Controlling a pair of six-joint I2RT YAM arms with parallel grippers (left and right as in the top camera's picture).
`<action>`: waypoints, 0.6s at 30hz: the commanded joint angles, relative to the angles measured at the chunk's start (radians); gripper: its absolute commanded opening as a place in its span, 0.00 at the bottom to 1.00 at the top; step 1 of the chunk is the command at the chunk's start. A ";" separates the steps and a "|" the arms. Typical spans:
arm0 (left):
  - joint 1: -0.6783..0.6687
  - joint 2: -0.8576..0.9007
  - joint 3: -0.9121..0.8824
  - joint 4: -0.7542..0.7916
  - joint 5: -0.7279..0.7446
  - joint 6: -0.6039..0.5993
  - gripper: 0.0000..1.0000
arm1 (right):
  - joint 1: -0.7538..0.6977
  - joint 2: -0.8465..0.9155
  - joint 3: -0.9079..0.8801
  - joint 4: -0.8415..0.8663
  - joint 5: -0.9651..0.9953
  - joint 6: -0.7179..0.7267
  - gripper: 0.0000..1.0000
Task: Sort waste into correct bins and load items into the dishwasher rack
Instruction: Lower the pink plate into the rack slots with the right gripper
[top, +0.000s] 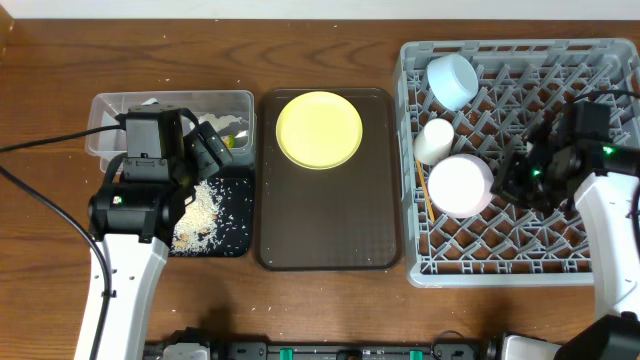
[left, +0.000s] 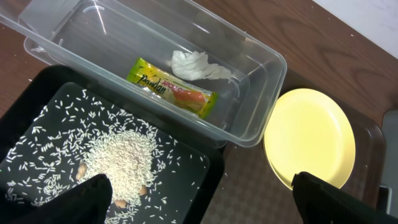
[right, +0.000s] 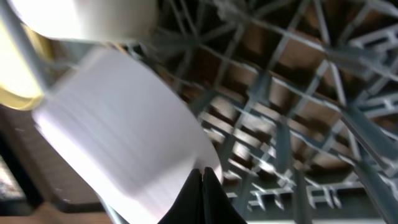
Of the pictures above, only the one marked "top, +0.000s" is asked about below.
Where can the light blue bowl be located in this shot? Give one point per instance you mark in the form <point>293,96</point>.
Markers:
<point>453,81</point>

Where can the brown serving tray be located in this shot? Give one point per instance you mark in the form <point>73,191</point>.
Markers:
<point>345,218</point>

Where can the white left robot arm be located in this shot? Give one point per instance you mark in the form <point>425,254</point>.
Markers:
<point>132,220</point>

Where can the yellow plate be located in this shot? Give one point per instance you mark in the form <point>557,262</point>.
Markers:
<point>319,130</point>

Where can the white tissue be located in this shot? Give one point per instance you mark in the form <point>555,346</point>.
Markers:
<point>219,123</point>

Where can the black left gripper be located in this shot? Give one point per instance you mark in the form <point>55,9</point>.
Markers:
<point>195,147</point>

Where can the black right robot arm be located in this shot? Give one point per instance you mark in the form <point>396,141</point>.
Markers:
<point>575,163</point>

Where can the white paper cup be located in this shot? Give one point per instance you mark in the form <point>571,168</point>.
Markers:
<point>433,143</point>

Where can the black tray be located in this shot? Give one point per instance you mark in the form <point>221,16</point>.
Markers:
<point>235,210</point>

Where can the grey dishwasher rack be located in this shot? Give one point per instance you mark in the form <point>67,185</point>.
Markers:
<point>522,83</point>

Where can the pink bowl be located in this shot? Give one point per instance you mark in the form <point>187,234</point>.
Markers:
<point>460,185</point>

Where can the pile of rice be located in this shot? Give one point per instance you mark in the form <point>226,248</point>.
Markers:
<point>200,220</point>

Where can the wooden chopstick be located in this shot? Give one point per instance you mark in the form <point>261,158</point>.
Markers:
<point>423,185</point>

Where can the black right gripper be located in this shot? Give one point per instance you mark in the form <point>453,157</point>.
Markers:
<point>523,163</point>

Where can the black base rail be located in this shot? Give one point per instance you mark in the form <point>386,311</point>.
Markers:
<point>193,343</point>

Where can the clear plastic bin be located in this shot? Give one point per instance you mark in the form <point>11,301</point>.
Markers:
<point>239,103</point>

